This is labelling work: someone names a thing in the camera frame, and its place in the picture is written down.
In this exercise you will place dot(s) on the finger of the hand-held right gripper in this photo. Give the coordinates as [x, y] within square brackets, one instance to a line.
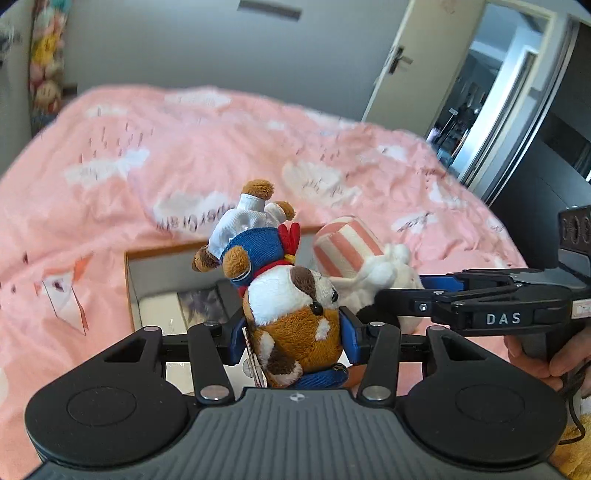
[415, 304]
[485, 277]

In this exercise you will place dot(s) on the yellow fuzzy cloth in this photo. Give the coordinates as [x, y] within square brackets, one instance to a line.
[575, 457]

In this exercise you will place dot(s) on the dark wardrobe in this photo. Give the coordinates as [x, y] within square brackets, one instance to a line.
[545, 184]

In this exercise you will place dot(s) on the pink printed blanket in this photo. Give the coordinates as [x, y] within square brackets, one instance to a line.
[138, 184]

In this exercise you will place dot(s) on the orange cardboard box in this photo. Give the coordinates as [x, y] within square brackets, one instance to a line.
[134, 295]

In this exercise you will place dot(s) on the white plush toy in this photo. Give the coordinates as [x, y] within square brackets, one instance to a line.
[351, 249]

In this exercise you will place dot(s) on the person's right hand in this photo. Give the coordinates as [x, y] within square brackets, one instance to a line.
[570, 360]

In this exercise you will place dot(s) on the hanging column of plush toys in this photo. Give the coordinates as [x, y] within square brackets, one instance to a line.
[46, 46]

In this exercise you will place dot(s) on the brown and white plush dog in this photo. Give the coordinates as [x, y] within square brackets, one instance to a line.
[295, 332]

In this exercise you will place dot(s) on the white door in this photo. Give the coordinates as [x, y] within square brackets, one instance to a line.
[415, 92]

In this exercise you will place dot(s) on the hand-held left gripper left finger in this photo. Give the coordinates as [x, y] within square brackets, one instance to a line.
[238, 341]

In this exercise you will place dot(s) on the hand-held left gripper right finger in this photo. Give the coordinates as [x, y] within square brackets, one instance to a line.
[348, 337]

